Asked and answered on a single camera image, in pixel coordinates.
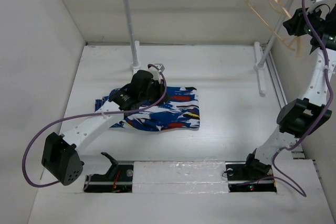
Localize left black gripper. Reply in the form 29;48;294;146
139;79;170;106

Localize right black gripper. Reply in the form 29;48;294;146
283;2;328;36

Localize beige plastic clothes hanger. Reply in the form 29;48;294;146
244;0;302;57

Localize blue white red patterned trousers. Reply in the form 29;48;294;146
94;85;202;132

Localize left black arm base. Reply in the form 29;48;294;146
83;152;134;194

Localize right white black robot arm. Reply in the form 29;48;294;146
243;5;335;179

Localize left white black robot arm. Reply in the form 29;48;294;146
41;70;167;186

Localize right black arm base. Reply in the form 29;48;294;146
222;162;277;193

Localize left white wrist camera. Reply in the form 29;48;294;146
148;63;165;81

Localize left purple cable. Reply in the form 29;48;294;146
22;63;168;188

